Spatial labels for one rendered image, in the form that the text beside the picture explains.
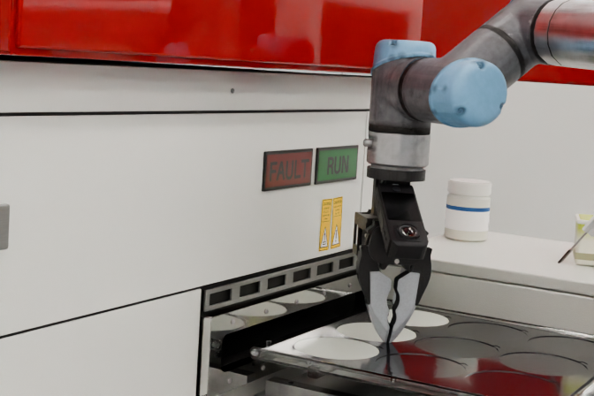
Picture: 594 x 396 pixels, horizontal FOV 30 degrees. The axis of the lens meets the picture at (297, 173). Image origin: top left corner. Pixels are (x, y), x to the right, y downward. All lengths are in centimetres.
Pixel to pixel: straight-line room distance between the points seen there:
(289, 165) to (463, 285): 35
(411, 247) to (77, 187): 40
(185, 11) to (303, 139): 37
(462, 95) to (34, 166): 46
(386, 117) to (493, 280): 37
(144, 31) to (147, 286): 28
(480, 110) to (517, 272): 40
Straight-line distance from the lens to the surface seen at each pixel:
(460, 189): 179
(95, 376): 113
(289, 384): 135
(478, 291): 159
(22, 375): 105
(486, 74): 122
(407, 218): 129
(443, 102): 122
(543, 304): 156
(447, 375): 126
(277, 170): 136
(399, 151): 131
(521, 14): 129
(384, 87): 131
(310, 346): 133
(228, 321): 129
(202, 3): 112
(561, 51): 124
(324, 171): 146
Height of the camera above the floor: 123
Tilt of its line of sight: 6 degrees down
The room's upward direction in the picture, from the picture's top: 4 degrees clockwise
